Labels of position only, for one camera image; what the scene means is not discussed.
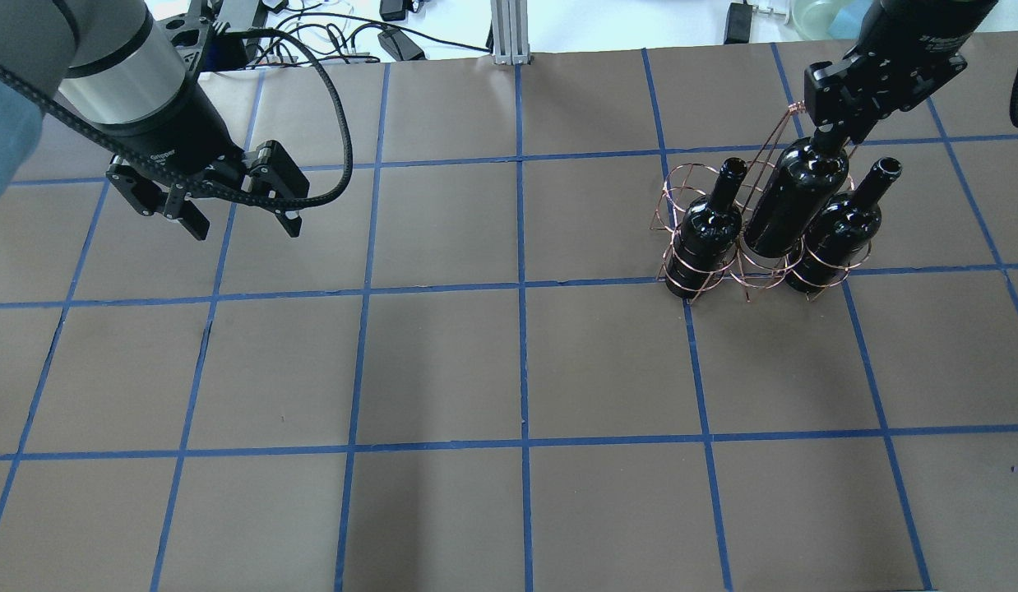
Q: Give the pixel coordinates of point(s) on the dark wine bottle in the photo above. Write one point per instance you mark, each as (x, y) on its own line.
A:
(806, 175)

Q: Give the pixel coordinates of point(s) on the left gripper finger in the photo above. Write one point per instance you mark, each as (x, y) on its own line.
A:
(274, 177)
(149, 199)

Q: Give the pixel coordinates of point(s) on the aluminium frame post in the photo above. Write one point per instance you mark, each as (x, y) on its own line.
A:
(509, 24)

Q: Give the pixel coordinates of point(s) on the green glass bowl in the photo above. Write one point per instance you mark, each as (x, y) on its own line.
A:
(821, 20)

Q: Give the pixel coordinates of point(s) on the copper wire wine basket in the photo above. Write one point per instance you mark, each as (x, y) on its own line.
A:
(686, 182)

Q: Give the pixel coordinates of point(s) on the dark bottle in basket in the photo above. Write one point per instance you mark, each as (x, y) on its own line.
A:
(841, 230)
(705, 235)

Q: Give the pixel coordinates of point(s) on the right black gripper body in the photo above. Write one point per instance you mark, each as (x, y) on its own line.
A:
(913, 33)

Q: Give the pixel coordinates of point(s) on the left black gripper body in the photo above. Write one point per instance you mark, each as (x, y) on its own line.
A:
(182, 125)

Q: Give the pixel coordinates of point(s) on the black power adapter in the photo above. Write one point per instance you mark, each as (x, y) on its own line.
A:
(399, 46)

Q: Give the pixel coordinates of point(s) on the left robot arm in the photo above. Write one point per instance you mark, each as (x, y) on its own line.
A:
(129, 82)

